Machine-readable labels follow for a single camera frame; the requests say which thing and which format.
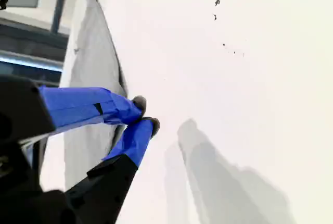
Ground grey towel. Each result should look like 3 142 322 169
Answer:
62 0 129 190

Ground steel post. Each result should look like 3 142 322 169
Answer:
50 0 71 33

